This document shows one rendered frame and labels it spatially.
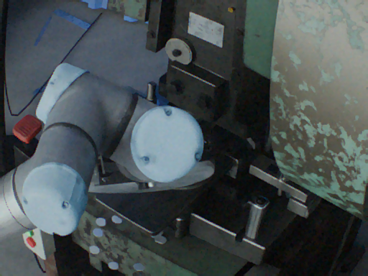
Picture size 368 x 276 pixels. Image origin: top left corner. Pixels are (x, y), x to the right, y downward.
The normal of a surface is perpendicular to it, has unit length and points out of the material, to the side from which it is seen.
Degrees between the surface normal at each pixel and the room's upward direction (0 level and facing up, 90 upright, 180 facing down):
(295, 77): 91
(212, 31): 90
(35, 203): 90
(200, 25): 90
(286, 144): 110
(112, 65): 0
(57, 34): 0
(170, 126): 45
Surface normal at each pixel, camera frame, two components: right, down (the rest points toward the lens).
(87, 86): 0.33, -0.62
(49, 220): -0.16, 0.64
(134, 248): -0.58, 0.50
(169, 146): 0.24, -0.07
